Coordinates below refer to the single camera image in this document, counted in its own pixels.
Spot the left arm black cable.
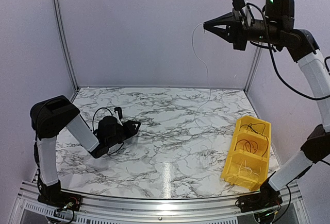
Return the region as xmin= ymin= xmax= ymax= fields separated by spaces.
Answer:
xmin=91 ymin=107 xmax=126 ymax=157

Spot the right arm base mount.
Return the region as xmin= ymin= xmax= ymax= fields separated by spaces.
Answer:
xmin=235 ymin=185 xmax=283 ymax=213

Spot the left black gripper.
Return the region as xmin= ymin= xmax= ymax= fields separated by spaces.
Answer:
xmin=106 ymin=120 xmax=141 ymax=148

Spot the thin black cable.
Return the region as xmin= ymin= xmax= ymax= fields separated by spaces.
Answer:
xmin=239 ymin=123 xmax=269 ymax=136

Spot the aluminium frame post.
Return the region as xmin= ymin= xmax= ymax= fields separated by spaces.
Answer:
xmin=243 ymin=0 xmax=278 ymax=93
xmin=53 ymin=0 xmax=79 ymax=92

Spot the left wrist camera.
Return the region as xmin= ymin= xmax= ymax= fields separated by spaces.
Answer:
xmin=97 ymin=107 xmax=124 ymax=140

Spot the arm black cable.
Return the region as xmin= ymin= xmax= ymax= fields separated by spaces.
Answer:
xmin=91 ymin=107 xmax=126 ymax=157
xmin=246 ymin=2 xmax=330 ymax=209

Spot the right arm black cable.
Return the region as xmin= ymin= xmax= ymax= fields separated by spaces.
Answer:
xmin=246 ymin=2 xmax=330 ymax=209

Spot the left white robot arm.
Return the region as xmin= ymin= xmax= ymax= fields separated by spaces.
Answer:
xmin=30 ymin=95 xmax=141 ymax=206

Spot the yellow plastic bin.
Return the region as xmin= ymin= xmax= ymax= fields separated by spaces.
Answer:
xmin=220 ymin=115 xmax=272 ymax=192

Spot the aluminium front rail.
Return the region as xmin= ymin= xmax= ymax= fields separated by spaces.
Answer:
xmin=10 ymin=180 xmax=305 ymax=224

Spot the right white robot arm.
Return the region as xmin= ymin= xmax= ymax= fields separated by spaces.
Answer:
xmin=203 ymin=9 xmax=329 ymax=208

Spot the right aluminium frame post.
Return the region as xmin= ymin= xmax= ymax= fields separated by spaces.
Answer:
xmin=243 ymin=0 xmax=278 ymax=93

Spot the red cable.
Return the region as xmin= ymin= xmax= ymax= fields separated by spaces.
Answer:
xmin=234 ymin=139 xmax=258 ymax=154

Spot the left aluminium frame post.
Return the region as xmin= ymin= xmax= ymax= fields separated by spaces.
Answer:
xmin=53 ymin=0 xmax=79 ymax=92

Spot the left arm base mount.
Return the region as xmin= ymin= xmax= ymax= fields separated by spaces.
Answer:
xmin=37 ymin=180 xmax=82 ymax=211

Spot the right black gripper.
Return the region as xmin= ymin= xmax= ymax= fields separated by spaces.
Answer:
xmin=205 ymin=7 xmax=285 ymax=50

